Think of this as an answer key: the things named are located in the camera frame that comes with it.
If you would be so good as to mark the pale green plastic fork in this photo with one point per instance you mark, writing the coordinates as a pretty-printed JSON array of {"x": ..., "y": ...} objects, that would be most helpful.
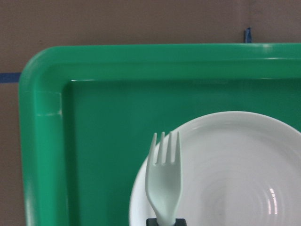
[{"x": 163, "y": 179}]

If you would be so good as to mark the green plastic tray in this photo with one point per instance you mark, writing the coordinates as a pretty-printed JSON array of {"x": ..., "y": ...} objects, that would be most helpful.
[{"x": 87, "y": 114}]

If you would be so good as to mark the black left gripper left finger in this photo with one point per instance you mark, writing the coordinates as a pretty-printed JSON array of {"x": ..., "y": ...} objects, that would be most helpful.
[{"x": 151, "y": 222}]

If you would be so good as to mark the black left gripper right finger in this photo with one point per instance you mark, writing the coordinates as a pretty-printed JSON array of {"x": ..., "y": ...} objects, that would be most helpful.
[{"x": 180, "y": 222}]

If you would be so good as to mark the white round plate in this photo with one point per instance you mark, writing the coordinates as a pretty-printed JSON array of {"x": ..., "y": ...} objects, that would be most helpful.
[{"x": 240, "y": 169}]

